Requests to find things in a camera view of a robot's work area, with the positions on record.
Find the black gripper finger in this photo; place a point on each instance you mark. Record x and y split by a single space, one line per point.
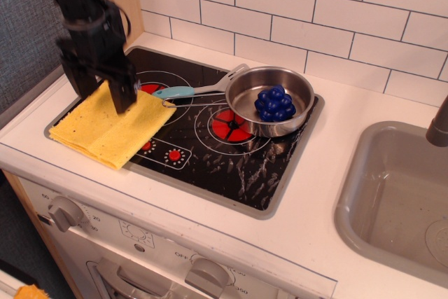
83 84
123 94

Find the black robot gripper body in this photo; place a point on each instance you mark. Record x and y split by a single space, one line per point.
98 46

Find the yellow cloth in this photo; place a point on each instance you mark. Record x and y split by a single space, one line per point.
96 130

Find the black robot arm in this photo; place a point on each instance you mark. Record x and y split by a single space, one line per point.
88 10

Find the grey left oven knob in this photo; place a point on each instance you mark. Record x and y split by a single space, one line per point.
65 213

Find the grey oven knob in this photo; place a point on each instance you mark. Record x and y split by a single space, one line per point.
208 277
65 213

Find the silver metal pan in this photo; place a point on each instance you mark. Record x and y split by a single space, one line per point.
243 90

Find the blue toy grape cluster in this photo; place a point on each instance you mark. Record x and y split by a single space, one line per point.
274 105

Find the grey right oven knob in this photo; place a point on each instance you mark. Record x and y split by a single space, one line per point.
208 277

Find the orange object at corner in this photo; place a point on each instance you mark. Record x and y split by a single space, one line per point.
30 292

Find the grey toy sink basin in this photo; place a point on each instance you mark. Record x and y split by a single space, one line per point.
393 204

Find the grey faucet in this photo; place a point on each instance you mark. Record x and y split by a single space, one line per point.
438 129

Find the spatula with light blue handle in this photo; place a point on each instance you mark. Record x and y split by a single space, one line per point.
186 91

